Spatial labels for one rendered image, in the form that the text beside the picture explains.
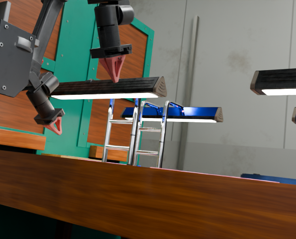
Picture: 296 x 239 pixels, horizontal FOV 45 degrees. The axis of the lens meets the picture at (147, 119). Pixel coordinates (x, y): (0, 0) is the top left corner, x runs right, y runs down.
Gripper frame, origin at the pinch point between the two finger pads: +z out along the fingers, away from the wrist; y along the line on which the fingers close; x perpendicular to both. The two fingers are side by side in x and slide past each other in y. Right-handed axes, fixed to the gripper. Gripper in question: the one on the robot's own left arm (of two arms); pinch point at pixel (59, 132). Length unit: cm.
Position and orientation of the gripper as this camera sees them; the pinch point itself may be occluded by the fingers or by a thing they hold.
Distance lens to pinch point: 138.9
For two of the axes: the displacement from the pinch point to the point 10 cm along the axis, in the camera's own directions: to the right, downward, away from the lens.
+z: 3.4, 7.8, 5.3
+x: -4.5, 6.3, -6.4
